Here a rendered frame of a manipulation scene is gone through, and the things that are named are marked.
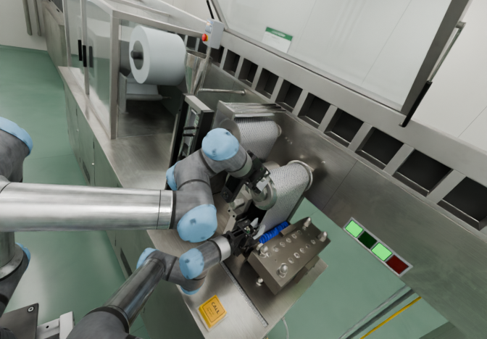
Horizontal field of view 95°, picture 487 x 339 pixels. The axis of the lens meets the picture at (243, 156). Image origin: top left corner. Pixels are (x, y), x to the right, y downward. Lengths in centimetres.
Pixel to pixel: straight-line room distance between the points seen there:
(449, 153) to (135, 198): 89
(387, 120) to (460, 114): 233
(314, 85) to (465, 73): 237
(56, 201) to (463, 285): 111
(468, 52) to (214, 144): 303
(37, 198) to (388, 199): 99
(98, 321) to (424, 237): 95
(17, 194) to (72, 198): 7
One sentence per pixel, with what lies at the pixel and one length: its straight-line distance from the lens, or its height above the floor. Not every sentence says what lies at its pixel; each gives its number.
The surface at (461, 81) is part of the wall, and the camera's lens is 327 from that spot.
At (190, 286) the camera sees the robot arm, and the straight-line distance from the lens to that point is 83.
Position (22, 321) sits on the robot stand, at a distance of 106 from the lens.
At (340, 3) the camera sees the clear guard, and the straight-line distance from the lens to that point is 86.
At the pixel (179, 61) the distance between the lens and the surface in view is 154.
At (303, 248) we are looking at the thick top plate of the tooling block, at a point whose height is 103.
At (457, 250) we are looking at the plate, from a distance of 103.
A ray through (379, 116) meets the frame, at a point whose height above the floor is 162.
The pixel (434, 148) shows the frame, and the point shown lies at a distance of 94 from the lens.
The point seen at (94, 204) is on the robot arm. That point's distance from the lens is 44.
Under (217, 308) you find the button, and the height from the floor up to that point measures 92.
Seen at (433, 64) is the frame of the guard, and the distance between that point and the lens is 80.
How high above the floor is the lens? 175
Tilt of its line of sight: 30 degrees down
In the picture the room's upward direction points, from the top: 21 degrees clockwise
